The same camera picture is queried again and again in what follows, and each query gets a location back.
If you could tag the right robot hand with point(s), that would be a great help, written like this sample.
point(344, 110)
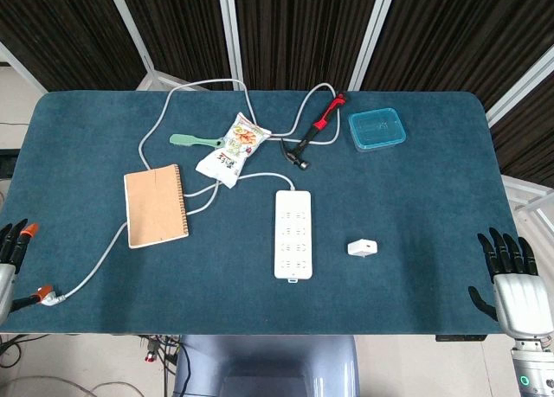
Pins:
point(523, 302)

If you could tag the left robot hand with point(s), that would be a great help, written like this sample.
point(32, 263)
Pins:
point(6, 280)

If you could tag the white charger adapter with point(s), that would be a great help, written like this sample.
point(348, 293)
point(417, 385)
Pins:
point(361, 247)

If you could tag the white power strip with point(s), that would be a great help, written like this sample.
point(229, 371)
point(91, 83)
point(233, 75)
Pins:
point(293, 237)

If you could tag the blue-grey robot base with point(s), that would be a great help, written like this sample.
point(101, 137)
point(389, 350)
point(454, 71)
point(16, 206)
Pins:
point(268, 362)

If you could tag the black desk control panel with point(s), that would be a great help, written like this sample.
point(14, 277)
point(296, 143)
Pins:
point(461, 337)

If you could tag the black box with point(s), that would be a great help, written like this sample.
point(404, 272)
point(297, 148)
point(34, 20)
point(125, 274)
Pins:
point(8, 161)

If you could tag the dark slatted partition panel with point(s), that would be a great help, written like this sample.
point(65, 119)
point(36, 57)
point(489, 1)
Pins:
point(65, 25)
point(182, 25)
point(454, 25)
point(303, 25)
point(528, 146)

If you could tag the brown spiral notebook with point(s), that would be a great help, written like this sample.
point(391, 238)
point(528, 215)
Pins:
point(156, 206)

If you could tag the teal table cloth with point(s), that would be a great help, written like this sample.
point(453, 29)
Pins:
point(389, 198)

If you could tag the blue plastic container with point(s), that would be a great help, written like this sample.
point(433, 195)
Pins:
point(376, 129)

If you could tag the green brush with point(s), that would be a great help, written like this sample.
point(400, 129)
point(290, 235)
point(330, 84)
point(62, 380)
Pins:
point(186, 140)

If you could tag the white snack bag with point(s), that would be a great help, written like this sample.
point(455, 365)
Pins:
point(231, 148)

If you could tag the red black claw hammer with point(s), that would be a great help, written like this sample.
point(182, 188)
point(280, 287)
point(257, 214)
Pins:
point(320, 122)

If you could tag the white metal frame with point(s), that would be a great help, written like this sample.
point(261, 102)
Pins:
point(528, 194)

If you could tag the white partition post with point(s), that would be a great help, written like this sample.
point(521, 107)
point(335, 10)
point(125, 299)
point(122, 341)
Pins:
point(519, 85)
point(130, 29)
point(373, 29)
point(230, 29)
point(21, 68)

